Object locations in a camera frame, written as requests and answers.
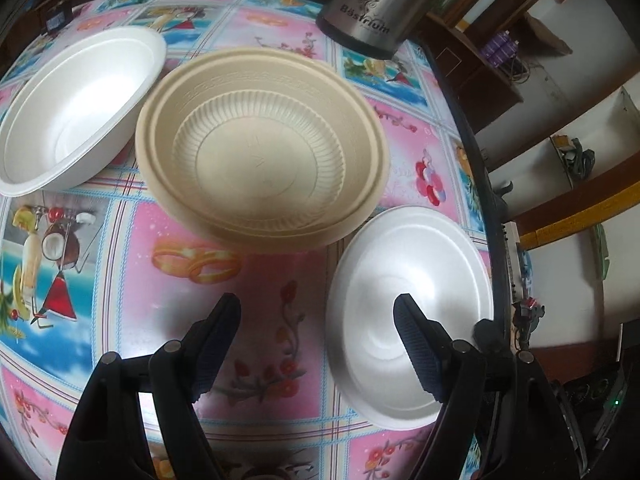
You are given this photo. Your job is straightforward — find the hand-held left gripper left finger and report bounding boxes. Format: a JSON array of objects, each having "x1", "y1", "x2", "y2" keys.
[{"x1": 55, "y1": 292, "x2": 243, "y2": 480}]

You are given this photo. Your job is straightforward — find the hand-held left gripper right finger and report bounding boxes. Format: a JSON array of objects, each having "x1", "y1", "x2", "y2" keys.
[{"x1": 392, "y1": 294, "x2": 586, "y2": 480}]

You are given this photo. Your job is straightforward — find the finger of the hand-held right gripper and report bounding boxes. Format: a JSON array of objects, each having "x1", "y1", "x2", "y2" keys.
[{"x1": 474, "y1": 319, "x2": 507, "y2": 361}]

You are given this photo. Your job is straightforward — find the small white foam bowl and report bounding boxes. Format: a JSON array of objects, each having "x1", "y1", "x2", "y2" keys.
[{"x1": 326, "y1": 204, "x2": 494, "y2": 431}]

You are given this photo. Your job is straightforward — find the large white foam bowl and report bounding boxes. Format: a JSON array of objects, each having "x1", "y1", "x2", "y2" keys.
[{"x1": 0, "y1": 27, "x2": 167, "y2": 197}]

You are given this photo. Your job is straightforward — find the white power strip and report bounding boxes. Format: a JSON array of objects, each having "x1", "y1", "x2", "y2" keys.
[{"x1": 502, "y1": 220, "x2": 531, "y2": 306}]

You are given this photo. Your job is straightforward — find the dark shoes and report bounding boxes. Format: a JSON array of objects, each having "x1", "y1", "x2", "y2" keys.
[{"x1": 552, "y1": 135, "x2": 598, "y2": 181}]

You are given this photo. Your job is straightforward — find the small wooden side cabinet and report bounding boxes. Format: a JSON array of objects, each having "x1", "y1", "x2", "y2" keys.
[{"x1": 425, "y1": 10, "x2": 526, "y2": 131}]

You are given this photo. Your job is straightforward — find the purple bottle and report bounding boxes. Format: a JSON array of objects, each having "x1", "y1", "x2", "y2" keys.
[
  {"x1": 499, "y1": 30, "x2": 519, "y2": 61},
  {"x1": 482, "y1": 35, "x2": 503, "y2": 68}
]

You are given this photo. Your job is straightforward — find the stainless steel thermos jug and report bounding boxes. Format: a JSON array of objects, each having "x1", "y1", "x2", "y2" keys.
[{"x1": 316, "y1": 0, "x2": 451, "y2": 60}]

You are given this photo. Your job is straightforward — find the small black round device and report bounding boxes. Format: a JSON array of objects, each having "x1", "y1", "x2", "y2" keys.
[{"x1": 42, "y1": 2, "x2": 71, "y2": 33}]

